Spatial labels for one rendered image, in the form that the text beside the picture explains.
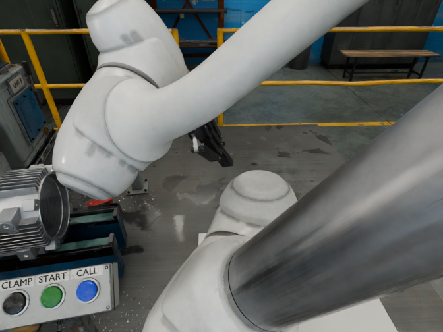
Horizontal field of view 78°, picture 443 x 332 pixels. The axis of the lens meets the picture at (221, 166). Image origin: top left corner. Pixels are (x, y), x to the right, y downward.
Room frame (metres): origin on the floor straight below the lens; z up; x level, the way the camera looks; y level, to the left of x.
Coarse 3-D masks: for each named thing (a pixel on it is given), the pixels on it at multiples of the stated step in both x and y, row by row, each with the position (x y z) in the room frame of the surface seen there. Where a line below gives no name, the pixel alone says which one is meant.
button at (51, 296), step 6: (48, 288) 0.23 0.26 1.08; (54, 288) 0.23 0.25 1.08; (42, 294) 0.22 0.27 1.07; (48, 294) 0.22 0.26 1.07; (54, 294) 0.22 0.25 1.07; (60, 294) 0.22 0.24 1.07; (42, 300) 0.21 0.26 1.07; (48, 300) 0.21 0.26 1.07; (54, 300) 0.21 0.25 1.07; (60, 300) 0.22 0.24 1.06; (48, 306) 0.21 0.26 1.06; (54, 306) 0.21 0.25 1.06
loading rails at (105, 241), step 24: (72, 216) 0.53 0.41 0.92; (96, 216) 0.53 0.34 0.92; (120, 216) 0.55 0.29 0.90; (72, 240) 0.50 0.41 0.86; (96, 240) 0.45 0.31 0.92; (120, 240) 0.52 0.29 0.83; (0, 264) 0.37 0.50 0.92; (24, 264) 0.38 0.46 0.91; (48, 264) 0.39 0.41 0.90; (72, 264) 0.40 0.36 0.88; (96, 264) 0.41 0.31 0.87; (120, 264) 0.43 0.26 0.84
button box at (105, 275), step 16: (64, 272) 0.25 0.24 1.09; (80, 272) 0.25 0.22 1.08; (96, 272) 0.25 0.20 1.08; (112, 272) 0.26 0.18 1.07; (0, 288) 0.23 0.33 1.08; (16, 288) 0.23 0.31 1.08; (32, 288) 0.23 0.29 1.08; (64, 288) 0.23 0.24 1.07; (112, 288) 0.24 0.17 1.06; (0, 304) 0.21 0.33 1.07; (32, 304) 0.21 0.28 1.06; (64, 304) 0.21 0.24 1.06; (80, 304) 0.22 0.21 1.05; (96, 304) 0.22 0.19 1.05; (112, 304) 0.22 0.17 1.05; (0, 320) 0.19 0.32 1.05; (16, 320) 0.19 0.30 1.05; (32, 320) 0.20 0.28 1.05; (48, 320) 0.20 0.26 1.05
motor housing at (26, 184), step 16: (16, 176) 0.47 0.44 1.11; (32, 176) 0.46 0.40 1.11; (48, 176) 0.52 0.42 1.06; (0, 192) 0.42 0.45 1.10; (16, 192) 0.43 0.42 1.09; (32, 192) 0.43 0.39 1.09; (48, 192) 0.53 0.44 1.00; (64, 192) 0.54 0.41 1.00; (0, 208) 0.40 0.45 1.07; (48, 208) 0.51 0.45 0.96; (64, 208) 0.52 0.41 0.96; (32, 224) 0.39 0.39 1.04; (48, 224) 0.48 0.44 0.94; (64, 224) 0.48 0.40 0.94; (0, 240) 0.37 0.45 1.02; (16, 240) 0.37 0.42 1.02; (32, 240) 0.37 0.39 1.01; (48, 240) 0.39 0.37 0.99; (64, 240) 0.44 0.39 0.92; (0, 256) 0.36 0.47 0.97
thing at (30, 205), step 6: (48, 168) 0.52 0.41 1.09; (24, 204) 0.40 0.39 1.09; (30, 204) 0.40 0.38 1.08; (36, 204) 0.41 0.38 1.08; (72, 204) 0.54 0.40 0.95; (24, 210) 0.39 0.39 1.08; (30, 210) 0.39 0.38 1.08; (36, 210) 0.40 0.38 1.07; (72, 210) 0.53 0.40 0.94; (48, 246) 0.40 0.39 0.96; (54, 246) 0.40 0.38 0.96
